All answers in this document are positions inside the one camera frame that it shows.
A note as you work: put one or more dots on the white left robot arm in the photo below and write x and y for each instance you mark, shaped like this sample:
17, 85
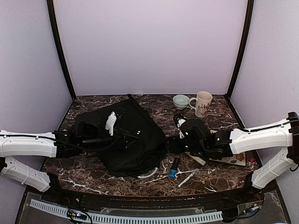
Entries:
33, 144

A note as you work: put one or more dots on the white pen green tip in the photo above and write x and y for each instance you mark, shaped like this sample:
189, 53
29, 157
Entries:
188, 178

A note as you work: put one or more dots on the small circuit board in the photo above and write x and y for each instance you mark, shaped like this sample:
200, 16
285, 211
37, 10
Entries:
76, 215

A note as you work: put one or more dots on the left black frame post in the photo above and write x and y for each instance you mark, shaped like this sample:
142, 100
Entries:
59, 48

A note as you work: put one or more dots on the right black frame post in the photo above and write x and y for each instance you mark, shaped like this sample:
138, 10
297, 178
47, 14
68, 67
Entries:
241, 50

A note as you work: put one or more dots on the floral square plate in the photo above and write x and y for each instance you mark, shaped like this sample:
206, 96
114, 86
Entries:
233, 159

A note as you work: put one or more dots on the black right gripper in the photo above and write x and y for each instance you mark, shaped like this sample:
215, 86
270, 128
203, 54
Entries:
174, 147

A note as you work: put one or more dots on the white slotted cable duct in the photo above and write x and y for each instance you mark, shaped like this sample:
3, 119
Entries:
114, 216

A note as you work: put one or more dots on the black front rail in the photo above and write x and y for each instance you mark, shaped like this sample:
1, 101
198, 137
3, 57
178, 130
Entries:
221, 200

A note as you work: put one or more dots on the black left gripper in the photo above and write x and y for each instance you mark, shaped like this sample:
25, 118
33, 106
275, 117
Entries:
126, 136

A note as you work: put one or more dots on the cream floral mug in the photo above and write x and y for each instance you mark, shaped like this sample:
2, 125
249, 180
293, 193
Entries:
201, 103

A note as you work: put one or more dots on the black student bag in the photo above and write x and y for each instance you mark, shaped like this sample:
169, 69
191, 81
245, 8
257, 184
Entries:
141, 143

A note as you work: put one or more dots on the small celadon bowl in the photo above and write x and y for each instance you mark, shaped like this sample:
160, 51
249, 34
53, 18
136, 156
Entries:
181, 101

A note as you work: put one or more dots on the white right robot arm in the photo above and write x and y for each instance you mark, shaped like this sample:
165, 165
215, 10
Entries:
283, 134

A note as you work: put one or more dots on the yellow highlighter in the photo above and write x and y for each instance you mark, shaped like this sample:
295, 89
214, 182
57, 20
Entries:
197, 159

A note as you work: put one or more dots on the black marker blue cap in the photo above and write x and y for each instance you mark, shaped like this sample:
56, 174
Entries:
174, 167

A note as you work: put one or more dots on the black frame post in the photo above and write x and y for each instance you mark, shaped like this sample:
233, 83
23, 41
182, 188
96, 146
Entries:
59, 48
241, 50

